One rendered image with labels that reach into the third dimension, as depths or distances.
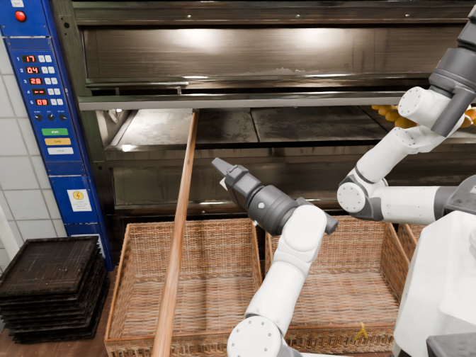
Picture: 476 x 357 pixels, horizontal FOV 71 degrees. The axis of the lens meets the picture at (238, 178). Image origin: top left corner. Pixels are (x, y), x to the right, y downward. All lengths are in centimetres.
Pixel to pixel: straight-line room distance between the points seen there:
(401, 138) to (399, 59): 58
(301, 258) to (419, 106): 39
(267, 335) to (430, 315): 22
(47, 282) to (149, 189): 49
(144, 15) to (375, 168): 85
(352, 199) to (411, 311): 37
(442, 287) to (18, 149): 141
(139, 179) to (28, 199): 47
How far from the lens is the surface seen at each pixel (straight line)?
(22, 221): 173
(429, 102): 79
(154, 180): 144
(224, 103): 111
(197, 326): 144
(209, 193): 142
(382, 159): 86
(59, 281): 137
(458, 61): 81
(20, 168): 157
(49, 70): 133
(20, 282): 143
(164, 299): 72
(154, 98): 113
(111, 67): 128
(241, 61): 123
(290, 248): 61
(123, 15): 125
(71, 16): 130
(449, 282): 56
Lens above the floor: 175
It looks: 30 degrees down
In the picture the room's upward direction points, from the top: straight up
